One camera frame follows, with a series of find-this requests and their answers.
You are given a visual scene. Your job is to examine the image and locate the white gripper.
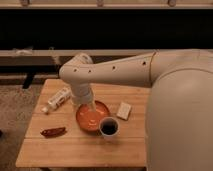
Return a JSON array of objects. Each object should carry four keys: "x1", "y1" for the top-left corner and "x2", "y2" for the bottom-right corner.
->
[{"x1": 71, "y1": 83, "x2": 96, "y2": 112}]

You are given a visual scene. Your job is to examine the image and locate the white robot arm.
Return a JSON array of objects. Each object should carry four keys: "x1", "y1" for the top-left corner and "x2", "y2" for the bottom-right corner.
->
[{"x1": 59, "y1": 49, "x2": 213, "y2": 171}]

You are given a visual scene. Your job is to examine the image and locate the orange plate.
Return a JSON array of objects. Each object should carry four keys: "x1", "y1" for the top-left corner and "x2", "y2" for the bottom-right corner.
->
[{"x1": 76, "y1": 101, "x2": 110, "y2": 132}]

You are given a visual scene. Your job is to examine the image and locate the white cup with dark drink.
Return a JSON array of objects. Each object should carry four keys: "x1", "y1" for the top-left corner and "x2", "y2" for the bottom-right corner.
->
[{"x1": 99, "y1": 117, "x2": 119, "y2": 141}]

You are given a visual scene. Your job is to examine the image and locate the white plastic bottle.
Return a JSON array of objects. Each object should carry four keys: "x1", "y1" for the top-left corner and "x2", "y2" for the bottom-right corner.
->
[{"x1": 41, "y1": 87, "x2": 71, "y2": 114}]

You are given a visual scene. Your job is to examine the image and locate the white rectangular sponge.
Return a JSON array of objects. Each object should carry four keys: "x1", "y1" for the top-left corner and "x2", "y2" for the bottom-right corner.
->
[{"x1": 116, "y1": 102, "x2": 132, "y2": 120}]

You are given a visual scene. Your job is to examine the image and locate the red snack packet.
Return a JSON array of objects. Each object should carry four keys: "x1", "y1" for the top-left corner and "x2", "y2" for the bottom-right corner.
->
[{"x1": 41, "y1": 127, "x2": 66, "y2": 137}]

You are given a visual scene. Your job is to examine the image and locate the wooden table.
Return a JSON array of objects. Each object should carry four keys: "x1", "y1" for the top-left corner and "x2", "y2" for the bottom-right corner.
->
[{"x1": 16, "y1": 79, "x2": 149, "y2": 168}]

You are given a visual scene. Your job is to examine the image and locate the long bench shelf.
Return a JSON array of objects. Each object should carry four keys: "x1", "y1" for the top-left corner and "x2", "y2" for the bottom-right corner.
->
[{"x1": 0, "y1": 49, "x2": 149, "y2": 66}]

